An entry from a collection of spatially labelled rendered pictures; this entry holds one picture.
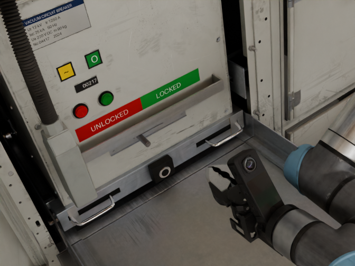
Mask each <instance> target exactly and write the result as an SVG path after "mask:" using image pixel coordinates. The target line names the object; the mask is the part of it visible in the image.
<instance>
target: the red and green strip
mask: <svg viewBox="0 0 355 266"><path fill-rule="evenodd" d="M198 81H200V76H199V69H198V68H197V69H195V70H193V71H191V72H189V73H187V74H185V75H183V76H181V77H179V78H177V79H175V80H173V81H171V82H169V83H167V84H165V85H163V86H161V87H159V88H157V89H155V90H153V91H151V92H149V93H147V94H145V95H143V96H142V97H140V98H138V99H136V100H134V101H132V102H130V103H128V104H126V105H124V106H122V107H120V108H118V109H116V110H114V111H112V112H110V113H108V114H106V115H104V116H102V117H100V118H98V119H96V120H94V121H92V122H90V123H88V124H86V125H84V126H82V127H80V128H78V129H76V130H75V132H76V134H77V137H78V139H79V142H82V141H84V140H86V139H88V138H89V137H91V136H93V135H95V134H97V133H99V132H101V131H103V130H105V129H107V128H109V127H111V126H113V125H115V124H117V123H119V122H121V121H122V120H124V119H126V118H128V117H130V116H132V115H134V114H136V113H138V112H140V111H142V110H144V109H146V108H148V107H150V106H152V105H153V104H155V103H157V102H159V101H161V100H163V99H165V98H167V97H169V96H171V95H173V94H175V93H177V92H179V91H181V90H183V89H184V88H186V87H188V86H190V85H192V84H194V83H196V82H198Z"/></svg>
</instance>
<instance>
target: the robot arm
mask: <svg viewBox="0 0 355 266"><path fill-rule="evenodd" d="M219 174H220V175H221V176H222V177H224V178H222V177H220V175H219ZM205 176H206V179H207V182H208V184H209V187H210V188H211V191H212V195H213V197H214V199H215V200H216V201H217V203H219V204H220V205H223V206H226V207H229V206H230V207H231V210H232V214H233V216H234V218H235V219H236V220H237V221H238V223H237V222H236V221H234V220H233V219H232V218H230V223H231V227H232V229H234V230H235V231H236V232H237V233H239V234H240V235H241V236H242V237H244V238H245V239H246V240H247V241H248V242H250V243H251V242H253V241H254V240H256V239H257V238H259V239H261V240H262V241H263V242H265V243H266V244H267V245H268V246H270V247H271V248H272V249H273V250H275V251H276V252H277V253H279V254H280V255H281V256H284V257H285V258H287V259H288V260H290V261H291V262H292V263H293V264H295V265H296V266H355V93H354V94H353V96H352V97H351V98H350V100H349V101H348V102H347V104H346V105H345V106H344V108H343V109H342V110H341V112H340V113H339V114H338V116H337V117H336V118H335V120H334V122H333V123H332V124H331V125H330V127H329V128H328V130H327V131H326V132H325V134H324V135H323V136H322V138H321V139H320V140H319V142H318V143H317V144H316V146H312V145H310V144H303V145H300V146H298V147H297V149H296V151H292V152H291V153H290V155H289V156H288V158H287V160H286V162H285V164H284V176H285V178H286V180H287V181H288V182H289V183H290V184H292V185H293V186H294V187H295V188H296V189H297V190H298V191H299V193H300V194H302V195H304V196H306V197H307V198H308V199H310V200H311V201H312V202H313V203H315V204H316V205H317V206H318V207H320V208H321V209H322V210H324V211H325V212H326V213H328V214H329V215H330V216H331V217H332V218H333V219H335V220H336V221H337V222H338V223H340V224H341V226H340V227H339V228H338V229H334V228H332V227H331V226H329V225H327V224H326V223H324V222H322V221H320V220H319V219H317V218H316V217H314V216H313V215H311V214H310V213H308V212H306V211H305V210H302V209H300V208H298V207H296V206H295V205H293V204H286V205H284V203H283V201H282V199H281V197H280V195H279V193H278V191H277V190H276V188H275V186H274V184H273V182H272V180H271V178H270V176H269V175H268V173H267V171H266V169H265V167H264V165H263V163H262V162H261V160H260V158H259V156H258V154H257V152H256V151H255V150H254V149H246V150H243V151H241V152H239V153H238V154H236V155H234V156H233V157H231V158H230V159H229V160H228V162H227V165H211V166H209V167H208V168H206V169H205ZM236 225H237V226H238V227H239V228H241V229H242V230H243V231H244V234H242V233H241V232H240V231H239V230H238V229H237V228H236ZM254 232H255V234H254V236H253V237H251V234H250V233H254Z"/></svg>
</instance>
